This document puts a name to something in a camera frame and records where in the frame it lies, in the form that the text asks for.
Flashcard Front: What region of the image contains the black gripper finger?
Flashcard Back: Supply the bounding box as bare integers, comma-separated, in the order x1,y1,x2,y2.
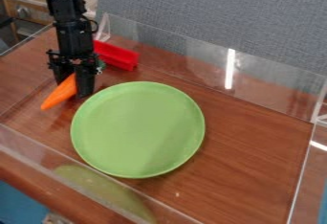
52,66,75,84
75,65,98,98

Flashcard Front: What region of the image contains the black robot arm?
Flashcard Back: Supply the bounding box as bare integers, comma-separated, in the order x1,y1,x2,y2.
46,0,102,98

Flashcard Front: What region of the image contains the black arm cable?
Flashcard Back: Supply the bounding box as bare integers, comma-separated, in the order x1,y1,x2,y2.
82,15,100,34

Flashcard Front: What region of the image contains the green round plate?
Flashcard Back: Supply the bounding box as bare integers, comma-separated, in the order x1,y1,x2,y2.
71,81,206,178

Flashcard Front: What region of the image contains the clear acrylic enclosure wall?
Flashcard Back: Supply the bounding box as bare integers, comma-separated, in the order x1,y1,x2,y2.
0,17,327,224

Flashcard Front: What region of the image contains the red plastic block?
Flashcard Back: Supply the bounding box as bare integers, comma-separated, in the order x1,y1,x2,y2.
94,40,139,71

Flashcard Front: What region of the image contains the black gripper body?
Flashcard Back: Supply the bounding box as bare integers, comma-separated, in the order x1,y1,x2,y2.
46,50,106,75

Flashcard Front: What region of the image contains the clear acrylic triangular bracket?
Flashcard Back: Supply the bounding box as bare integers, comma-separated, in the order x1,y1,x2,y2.
95,13,111,42

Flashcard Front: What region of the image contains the orange toy carrot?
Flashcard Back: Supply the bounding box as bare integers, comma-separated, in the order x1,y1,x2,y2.
41,74,76,110

